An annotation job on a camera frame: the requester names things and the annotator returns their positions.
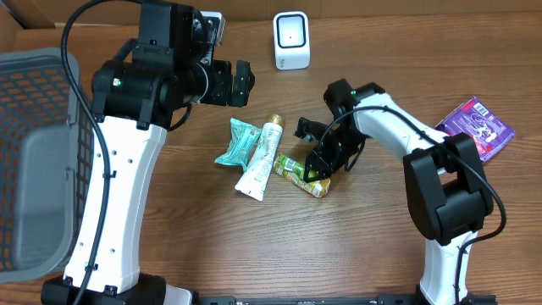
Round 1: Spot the green juice carton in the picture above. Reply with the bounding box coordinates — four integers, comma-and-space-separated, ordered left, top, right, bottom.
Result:
274, 153, 331, 198

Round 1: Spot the teal snack packet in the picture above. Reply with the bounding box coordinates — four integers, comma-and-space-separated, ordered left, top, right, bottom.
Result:
214, 118, 262, 171

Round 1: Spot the white tube gold cap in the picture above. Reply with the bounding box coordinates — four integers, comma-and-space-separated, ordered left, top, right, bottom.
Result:
235, 114, 285, 201

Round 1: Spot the purple pad package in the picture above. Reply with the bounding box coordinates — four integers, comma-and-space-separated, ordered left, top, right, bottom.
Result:
435, 97, 515, 163

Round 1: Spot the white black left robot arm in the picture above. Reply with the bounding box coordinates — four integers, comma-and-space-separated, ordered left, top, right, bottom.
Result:
41, 1, 255, 305

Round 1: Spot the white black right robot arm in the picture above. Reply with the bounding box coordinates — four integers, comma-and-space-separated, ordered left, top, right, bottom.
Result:
295, 79, 497, 304

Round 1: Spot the white barcode scanner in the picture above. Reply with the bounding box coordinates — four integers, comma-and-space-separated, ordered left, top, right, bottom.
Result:
273, 11, 311, 70

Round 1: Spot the grey plastic basket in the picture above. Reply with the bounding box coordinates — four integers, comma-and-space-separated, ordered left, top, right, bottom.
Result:
1, 47, 93, 283

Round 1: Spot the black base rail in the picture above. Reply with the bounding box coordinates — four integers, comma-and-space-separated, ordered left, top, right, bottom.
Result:
198, 294, 496, 305

